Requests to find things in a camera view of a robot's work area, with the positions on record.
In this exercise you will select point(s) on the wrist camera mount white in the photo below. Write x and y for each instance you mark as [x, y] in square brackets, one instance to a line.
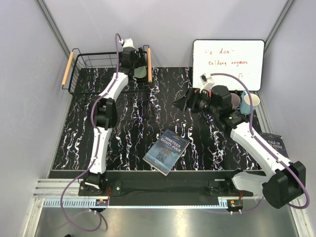
[128, 43]
[207, 82]

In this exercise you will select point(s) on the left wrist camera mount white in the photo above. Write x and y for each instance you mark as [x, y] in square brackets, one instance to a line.
[128, 43]

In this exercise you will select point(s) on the Tale of Two Cities book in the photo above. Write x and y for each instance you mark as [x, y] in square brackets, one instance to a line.
[276, 142]

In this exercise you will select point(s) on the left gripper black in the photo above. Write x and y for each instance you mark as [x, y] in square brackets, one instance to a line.
[139, 61]

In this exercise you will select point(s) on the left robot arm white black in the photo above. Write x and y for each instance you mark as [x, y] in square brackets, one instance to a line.
[104, 115]

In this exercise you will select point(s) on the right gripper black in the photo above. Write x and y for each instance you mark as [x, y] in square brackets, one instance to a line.
[193, 96]

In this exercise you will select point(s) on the green plastic cup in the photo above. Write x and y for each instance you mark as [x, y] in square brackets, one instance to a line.
[140, 72]

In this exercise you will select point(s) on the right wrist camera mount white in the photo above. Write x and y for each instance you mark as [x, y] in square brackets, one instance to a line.
[207, 82]

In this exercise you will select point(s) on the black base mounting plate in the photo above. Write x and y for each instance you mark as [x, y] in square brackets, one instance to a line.
[120, 183]

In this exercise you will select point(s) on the pink ceramic mug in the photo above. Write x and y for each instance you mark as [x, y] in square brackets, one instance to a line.
[235, 100]

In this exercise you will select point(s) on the black marble pattern mat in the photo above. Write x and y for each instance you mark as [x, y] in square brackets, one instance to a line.
[142, 118]

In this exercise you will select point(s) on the white whiteboard black frame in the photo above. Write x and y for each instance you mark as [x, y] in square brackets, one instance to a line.
[242, 58]

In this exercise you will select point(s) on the light blue mug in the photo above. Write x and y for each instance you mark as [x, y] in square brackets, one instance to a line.
[248, 103]

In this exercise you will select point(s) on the black wire dish rack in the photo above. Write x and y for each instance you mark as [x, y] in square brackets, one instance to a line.
[89, 73]

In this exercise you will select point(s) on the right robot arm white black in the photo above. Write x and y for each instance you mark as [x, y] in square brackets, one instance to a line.
[283, 180]

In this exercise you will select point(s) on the Nineteen Eighty-Four book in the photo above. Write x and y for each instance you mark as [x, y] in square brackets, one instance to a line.
[165, 152]

